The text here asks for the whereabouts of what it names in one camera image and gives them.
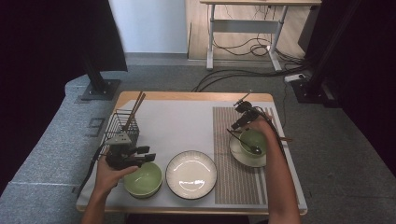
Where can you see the person's dark clothing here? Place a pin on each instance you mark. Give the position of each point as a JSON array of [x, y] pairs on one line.
[[186, 220]]

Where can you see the white power strip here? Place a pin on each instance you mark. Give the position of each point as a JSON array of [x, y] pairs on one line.
[[294, 77]]

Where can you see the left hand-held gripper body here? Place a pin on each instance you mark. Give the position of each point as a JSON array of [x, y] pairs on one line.
[[120, 155]]

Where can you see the striped placemat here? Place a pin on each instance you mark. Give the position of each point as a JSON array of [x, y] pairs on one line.
[[224, 124]]

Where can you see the white plate with dark rim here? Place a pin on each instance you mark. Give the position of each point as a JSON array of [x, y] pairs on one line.
[[190, 175], [239, 157]]

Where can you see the black curtain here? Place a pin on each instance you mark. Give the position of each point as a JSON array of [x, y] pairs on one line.
[[367, 77], [46, 62]]

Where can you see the green bowl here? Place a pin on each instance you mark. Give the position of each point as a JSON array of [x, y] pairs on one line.
[[253, 140], [149, 183]]

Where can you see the floor outlet cover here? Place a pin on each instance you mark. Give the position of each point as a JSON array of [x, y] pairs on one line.
[[96, 123]]

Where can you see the black metal stand with base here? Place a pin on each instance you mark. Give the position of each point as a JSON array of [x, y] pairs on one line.
[[311, 91], [93, 92]]

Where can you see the metal spoon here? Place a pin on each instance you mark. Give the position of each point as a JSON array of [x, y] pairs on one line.
[[236, 137]]

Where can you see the person's left hand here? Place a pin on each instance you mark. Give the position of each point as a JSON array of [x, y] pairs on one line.
[[107, 179]]

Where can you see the person's right hand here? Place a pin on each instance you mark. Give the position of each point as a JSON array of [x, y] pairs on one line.
[[263, 124]]

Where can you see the light grey table mat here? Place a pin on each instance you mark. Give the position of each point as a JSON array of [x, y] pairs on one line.
[[177, 127]]

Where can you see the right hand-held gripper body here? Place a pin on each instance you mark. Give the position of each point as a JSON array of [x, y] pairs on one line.
[[247, 113]]

